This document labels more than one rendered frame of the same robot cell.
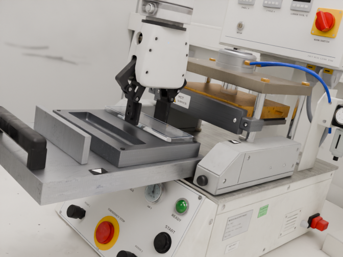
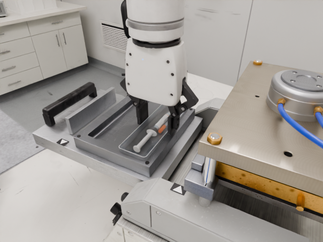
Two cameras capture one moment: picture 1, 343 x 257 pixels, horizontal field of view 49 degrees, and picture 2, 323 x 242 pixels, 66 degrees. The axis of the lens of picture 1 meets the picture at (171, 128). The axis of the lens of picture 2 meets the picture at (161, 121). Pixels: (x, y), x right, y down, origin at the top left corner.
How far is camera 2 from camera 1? 0.65 m
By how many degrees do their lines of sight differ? 69
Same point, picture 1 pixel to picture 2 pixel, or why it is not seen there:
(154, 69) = (134, 82)
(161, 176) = (105, 170)
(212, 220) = (122, 234)
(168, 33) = (140, 50)
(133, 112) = (138, 114)
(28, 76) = not seen: outside the picture
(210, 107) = not seen: hidden behind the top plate
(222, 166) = (129, 199)
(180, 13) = (137, 30)
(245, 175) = (161, 227)
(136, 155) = (85, 145)
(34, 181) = (40, 130)
